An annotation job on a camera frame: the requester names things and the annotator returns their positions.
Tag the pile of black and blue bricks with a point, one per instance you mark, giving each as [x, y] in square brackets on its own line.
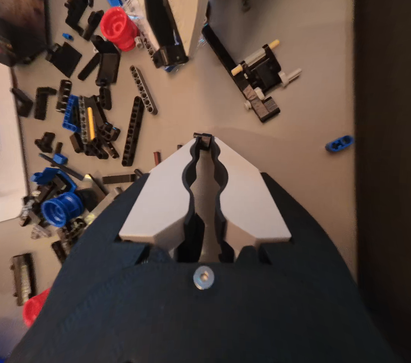
[131, 131]

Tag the black chassis on blue frame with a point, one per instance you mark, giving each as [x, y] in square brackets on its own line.
[48, 176]

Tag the black grooved block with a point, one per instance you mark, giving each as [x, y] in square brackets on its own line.
[22, 279]

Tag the small black axle connector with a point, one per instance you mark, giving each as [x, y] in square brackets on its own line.
[204, 141]

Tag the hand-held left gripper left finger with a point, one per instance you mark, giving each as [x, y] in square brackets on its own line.
[154, 209]

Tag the grey desk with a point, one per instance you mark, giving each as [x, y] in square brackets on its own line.
[314, 183]

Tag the black pin connector block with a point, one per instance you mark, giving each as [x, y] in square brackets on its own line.
[170, 57]

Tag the black dotted mat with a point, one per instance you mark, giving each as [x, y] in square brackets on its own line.
[385, 144]

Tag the short yellow axle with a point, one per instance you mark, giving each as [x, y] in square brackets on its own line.
[91, 123]

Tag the short brown axle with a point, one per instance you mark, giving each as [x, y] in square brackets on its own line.
[156, 158]

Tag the long thin black axle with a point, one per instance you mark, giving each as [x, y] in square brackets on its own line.
[61, 166]

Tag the black beam frame assembly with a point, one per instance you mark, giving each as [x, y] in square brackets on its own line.
[263, 74]

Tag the black square panel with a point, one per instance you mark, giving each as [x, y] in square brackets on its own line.
[64, 59]

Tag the small blue pin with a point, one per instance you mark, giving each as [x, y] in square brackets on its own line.
[67, 36]

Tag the small white angled beam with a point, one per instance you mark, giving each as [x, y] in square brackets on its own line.
[41, 232]

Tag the black curved panel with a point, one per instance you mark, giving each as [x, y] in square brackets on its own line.
[107, 67]

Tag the red wheel hub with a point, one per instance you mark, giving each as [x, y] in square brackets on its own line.
[33, 308]
[117, 29]

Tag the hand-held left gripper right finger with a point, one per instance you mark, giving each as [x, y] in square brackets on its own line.
[257, 209]

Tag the blue wheel hub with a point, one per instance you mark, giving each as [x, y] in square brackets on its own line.
[61, 209]

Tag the black toy set box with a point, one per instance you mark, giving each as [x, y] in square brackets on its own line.
[22, 0]

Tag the small blue two-hole beam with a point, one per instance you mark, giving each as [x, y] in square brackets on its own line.
[338, 143]

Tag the dark grey long beam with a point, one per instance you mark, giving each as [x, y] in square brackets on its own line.
[143, 90]

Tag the blue angled beam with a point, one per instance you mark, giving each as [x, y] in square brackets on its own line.
[71, 112]

